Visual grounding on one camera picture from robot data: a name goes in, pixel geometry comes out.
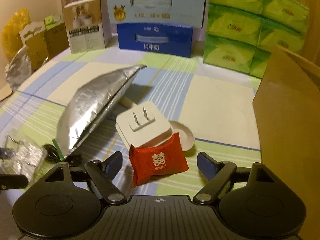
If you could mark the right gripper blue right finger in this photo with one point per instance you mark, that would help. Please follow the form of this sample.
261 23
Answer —
219 176

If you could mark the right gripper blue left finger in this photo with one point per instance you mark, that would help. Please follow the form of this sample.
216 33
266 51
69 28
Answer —
102 173

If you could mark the wire rack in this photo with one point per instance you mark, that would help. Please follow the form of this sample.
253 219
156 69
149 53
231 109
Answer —
21 155

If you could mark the white plastic spoon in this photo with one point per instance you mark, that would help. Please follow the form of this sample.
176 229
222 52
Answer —
186 136

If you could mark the red candy packet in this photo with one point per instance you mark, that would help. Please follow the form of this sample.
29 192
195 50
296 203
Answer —
161 160

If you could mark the white power adapter plug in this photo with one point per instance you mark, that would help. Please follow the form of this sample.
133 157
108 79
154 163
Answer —
143 126

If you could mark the silver foil pouch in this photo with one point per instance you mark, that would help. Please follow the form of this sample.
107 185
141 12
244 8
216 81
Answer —
89 106

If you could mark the checkered tablecloth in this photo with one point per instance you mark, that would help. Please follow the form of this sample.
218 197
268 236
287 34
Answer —
214 103

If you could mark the brown cardboard box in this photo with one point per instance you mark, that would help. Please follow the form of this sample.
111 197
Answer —
287 110

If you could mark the crumpled silver bag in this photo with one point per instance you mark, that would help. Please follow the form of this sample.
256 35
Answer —
18 69

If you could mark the yellow plastic bag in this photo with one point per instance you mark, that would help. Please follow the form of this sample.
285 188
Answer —
11 40

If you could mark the brown cardboard boxes on side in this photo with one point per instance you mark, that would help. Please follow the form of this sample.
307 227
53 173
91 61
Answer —
45 39

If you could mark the dark blue milk carton box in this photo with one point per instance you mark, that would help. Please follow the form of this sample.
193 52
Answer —
156 37

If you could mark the white beige product box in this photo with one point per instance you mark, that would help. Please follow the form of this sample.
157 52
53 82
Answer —
88 25

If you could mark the green tissue pack bundle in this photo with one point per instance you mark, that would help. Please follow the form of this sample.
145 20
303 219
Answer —
240 34

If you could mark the light blue milk carton box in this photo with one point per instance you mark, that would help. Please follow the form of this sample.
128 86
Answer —
181 12

